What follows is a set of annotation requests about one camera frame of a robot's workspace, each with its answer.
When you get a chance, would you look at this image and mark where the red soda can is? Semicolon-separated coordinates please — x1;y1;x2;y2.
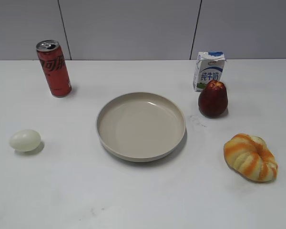
36;40;72;97

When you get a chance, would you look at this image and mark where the white blue milk carton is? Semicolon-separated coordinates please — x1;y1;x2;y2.
193;52;226;92

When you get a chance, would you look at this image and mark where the orange striped croissant bread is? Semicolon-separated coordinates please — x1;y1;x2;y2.
224;133;278;182

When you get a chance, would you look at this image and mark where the white egg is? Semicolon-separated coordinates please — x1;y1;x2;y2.
9;129;41;152

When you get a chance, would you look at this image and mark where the dark red pear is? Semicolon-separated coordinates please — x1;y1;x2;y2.
198;80;228;118

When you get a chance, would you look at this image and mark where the beige round plate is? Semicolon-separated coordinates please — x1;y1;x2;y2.
96;92;187;163

